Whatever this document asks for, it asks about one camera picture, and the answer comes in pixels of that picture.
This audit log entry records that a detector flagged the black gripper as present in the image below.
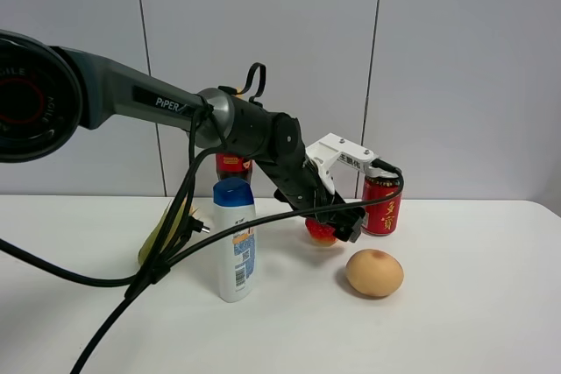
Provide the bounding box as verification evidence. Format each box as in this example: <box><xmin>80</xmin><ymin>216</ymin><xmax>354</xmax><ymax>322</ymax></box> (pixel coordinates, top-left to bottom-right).
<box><xmin>273</xmin><ymin>159</ymin><xmax>366</xmax><ymax>243</ymax></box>

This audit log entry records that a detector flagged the blue red dimpled ball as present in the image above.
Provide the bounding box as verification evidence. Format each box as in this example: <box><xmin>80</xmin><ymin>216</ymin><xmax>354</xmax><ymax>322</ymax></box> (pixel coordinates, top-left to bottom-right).
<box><xmin>305</xmin><ymin>218</ymin><xmax>337</xmax><ymax>247</ymax></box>

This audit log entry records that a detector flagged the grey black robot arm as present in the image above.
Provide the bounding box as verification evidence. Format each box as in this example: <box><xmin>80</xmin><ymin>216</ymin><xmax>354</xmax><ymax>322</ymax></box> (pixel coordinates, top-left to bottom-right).
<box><xmin>1</xmin><ymin>32</ymin><xmax>365</xmax><ymax>242</ymax></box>

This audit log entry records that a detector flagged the white shampoo bottle blue cap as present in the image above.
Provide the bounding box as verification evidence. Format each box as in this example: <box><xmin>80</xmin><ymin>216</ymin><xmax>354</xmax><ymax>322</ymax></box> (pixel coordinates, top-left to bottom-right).
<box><xmin>213</xmin><ymin>177</ymin><xmax>257</xmax><ymax>303</ymax></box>

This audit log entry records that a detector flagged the red herbal tea can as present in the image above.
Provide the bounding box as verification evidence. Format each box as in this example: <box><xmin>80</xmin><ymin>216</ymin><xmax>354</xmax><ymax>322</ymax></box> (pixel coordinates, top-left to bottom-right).
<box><xmin>362</xmin><ymin>173</ymin><xmax>401</xmax><ymax>236</ymax></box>

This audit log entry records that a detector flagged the cola bottle yellow cap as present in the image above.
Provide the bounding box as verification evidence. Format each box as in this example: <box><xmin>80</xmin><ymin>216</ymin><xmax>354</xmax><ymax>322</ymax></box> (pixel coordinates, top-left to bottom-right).
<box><xmin>215</xmin><ymin>153</ymin><xmax>253</xmax><ymax>184</ymax></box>

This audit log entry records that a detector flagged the tan round bun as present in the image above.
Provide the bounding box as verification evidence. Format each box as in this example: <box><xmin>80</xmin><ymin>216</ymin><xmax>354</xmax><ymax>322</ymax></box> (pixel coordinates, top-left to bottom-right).
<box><xmin>344</xmin><ymin>249</ymin><xmax>404</xmax><ymax>298</ymax></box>

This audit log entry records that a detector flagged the green yellow corn cob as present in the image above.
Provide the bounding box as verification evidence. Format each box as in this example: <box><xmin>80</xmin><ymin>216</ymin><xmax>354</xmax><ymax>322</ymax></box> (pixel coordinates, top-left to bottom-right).
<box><xmin>137</xmin><ymin>201</ymin><xmax>186</xmax><ymax>265</ymax></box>

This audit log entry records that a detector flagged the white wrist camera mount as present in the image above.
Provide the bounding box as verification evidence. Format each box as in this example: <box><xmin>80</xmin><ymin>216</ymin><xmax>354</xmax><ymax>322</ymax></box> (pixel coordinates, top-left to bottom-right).
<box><xmin>306</xmin><ymin>133</ymin><xmax>382</xmax><ymax>195</ymax></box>

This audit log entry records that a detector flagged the black cable bundle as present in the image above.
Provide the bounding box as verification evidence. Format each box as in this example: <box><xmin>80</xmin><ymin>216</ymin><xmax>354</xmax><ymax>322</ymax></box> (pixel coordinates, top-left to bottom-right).
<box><xmin>0</xmin><ymin>62</ymin><xmax>405</xmax><ymax>374</ymax></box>

